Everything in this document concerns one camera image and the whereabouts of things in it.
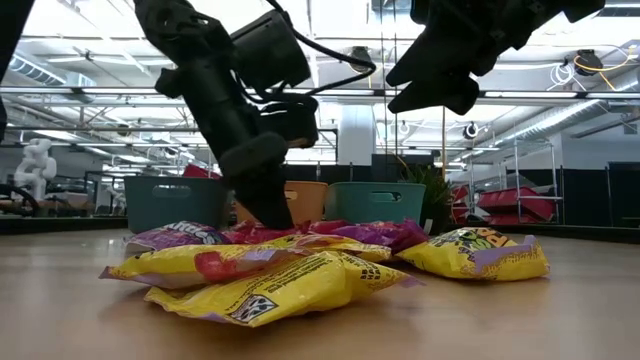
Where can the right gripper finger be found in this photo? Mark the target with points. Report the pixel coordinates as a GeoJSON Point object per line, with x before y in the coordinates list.
{"type": "Point", "coordinates": [440, 95]}
{"type": "Point", "coordinates": [430, 62]}

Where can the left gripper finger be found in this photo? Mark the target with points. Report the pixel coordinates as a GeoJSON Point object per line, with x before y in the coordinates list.
{"type": "Point", "coordinates": [265, 200]}

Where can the red Skittles candy packet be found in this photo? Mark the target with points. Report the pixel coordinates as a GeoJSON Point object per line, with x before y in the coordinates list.
{"type": "Point", "coordinates": [260, 232]}

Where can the orange plastic basket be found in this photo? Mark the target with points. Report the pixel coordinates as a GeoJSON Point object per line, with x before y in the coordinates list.
{"type": "Point", "coordinates": [310, 200]}

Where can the yellow Sour Patch candy packet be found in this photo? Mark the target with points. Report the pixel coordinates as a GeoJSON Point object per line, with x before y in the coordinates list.
{"type": "Point", "coordinates": [280, 292]}
{"type": "Point", "coordinates": [340, 246]}
{"type": "Point", "coordinates": [200, 265]}
{"type": "Point", "coordinates": [470, 255]}

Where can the dark teal plastic basket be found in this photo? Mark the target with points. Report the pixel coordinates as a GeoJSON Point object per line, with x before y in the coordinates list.
{"type": "Point", "coordinates": [170, 205]}

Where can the purple Skittles candy packet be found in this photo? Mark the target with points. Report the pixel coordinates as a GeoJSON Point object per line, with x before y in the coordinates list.
{"type": "Point", "coordinates": [390, 234]}
{"type": "Point", "coordinates": [175, 234]}

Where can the green teal plastic basket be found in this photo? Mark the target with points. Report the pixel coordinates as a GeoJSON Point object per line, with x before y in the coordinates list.
{"type": "Point", "coordinates": [370, 202]}

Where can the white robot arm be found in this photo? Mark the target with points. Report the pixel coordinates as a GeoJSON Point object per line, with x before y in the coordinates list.
{"type": "Point", "coordinates": [36, 165]}

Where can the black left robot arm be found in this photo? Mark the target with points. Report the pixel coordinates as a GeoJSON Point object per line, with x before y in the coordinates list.
{"type": "Point", "coordinates": [175, 25]}

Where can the red angled panel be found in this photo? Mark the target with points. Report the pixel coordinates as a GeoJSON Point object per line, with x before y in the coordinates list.
{"type": "Point", "coordinates": [200, 172]}

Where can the black partition panel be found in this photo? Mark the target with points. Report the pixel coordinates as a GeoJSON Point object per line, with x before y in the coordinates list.
{"type": "Point", "coordinates": [350, 172]}
{"type": "Point", "coordinates": [585, 195]}

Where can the white building column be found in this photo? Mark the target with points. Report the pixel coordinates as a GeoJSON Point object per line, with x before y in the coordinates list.
{"type": "Point", "coordinates": [356, 135]}

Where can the small artificial potted plant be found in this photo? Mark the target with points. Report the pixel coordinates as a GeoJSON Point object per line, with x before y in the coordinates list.
{"type": "Point", "coordinates": [437, 195]}

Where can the red plastic storage bin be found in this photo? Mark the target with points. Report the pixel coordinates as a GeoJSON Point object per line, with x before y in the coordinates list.
{"type": "Point", "coordinates": [510, 220]}
{"type": "Point", "coordinates": [460, 195]}
{"type": "Point", "coordinates": [505, 197]}

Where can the metal shelf rack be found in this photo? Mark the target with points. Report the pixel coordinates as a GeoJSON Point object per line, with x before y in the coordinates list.
{"type": "Point", "coordinates": [517, 170]}

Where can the silver ventilation duct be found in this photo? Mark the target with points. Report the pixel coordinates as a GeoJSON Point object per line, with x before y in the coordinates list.
{"type": "Point", "coordinates": [550, 125]}

